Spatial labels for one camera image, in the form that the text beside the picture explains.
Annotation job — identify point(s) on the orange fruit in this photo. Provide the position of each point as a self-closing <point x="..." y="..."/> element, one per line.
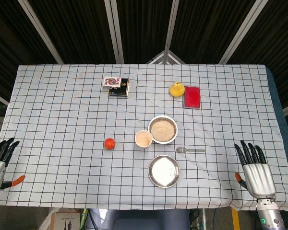
<point x="109" y="143"/>

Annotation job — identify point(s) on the checkered tablecloth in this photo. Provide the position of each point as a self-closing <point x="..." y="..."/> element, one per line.
<point x="62" y="107"/>

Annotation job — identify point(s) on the dark blue under cloth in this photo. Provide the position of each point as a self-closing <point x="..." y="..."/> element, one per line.
<point x="278" y="100"/>

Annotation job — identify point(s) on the white triangular frame brace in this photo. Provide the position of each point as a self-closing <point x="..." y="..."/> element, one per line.
<point x="158" y="58"/>

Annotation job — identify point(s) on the blue-grey robot torso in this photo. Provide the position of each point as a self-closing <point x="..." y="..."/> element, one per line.
<point x="134" y="220"/>

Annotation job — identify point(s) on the red stamp pad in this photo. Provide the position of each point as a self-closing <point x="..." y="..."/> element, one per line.
<point x="192" y="97"/>

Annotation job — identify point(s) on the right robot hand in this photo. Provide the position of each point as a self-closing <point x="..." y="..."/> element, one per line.
<point x="259" y="177"/>

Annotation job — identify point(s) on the white bowl of grain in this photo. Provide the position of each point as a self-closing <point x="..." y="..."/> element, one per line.
<point x="163" y="142"/>

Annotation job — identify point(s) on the white aluminium frame post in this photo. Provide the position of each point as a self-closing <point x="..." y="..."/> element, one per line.
<point x="40" y="31"/>
<point x="115" y="31"/>
<point x="242" y="30"/>
<point x="170" y="26"/>

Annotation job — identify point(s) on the playing card deck box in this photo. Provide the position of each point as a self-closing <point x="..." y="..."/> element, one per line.
<point x="120" y="90"/>

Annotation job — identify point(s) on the cardboard box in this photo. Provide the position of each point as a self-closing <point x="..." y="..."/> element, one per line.
<point x="64" y="221"/>

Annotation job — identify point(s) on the white paper cup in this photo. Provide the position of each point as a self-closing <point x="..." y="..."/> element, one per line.
<point x="144" y="140"/>

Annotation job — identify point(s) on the steel plate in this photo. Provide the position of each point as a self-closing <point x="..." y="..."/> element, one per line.
<point x="163" y="171"/>

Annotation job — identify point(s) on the yellow pear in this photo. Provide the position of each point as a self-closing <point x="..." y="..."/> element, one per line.
<point x="176" y="90"/>

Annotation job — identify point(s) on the metal spoon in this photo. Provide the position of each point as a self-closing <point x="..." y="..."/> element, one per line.
<point x="181" y="150"/>

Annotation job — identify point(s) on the yellow table leg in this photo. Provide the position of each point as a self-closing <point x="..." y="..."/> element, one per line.
<point x="235" y="216"/>

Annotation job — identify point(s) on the queen playing card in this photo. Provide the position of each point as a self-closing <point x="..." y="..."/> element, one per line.
<point x="111" y="82"/>

